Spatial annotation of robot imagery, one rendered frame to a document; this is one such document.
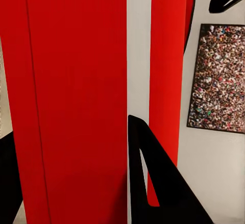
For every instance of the coffee table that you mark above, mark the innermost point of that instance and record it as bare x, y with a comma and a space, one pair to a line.
6, 125

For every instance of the radio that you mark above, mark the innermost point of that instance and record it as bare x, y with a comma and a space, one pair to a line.
75, 70

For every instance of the picture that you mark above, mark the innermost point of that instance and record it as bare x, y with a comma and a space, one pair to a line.
217, 99

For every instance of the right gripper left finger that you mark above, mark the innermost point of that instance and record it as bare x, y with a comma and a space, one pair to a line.
10, 186

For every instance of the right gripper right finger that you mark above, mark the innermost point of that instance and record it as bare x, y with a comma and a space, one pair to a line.
178, 203

